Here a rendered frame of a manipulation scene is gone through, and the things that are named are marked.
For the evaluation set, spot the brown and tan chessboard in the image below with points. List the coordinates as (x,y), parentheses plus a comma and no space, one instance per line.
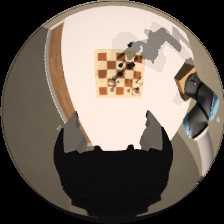
(106,68)

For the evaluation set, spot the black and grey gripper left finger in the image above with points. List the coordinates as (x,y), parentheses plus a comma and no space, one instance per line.
(69,144)

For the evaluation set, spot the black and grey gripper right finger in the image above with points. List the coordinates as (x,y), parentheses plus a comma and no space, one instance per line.
(155,140)

